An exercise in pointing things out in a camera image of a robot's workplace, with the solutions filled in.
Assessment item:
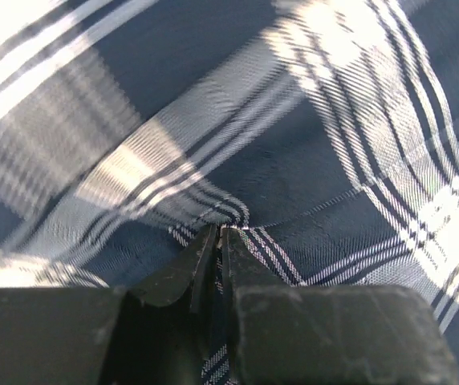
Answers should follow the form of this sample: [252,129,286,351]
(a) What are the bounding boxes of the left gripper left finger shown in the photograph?
[131,225,218,384]

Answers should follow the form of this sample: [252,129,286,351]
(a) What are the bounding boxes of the navy plaid skirt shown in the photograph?
[0,1,459,366]

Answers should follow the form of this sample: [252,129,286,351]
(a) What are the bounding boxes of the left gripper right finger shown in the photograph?
[221,229,294,384]

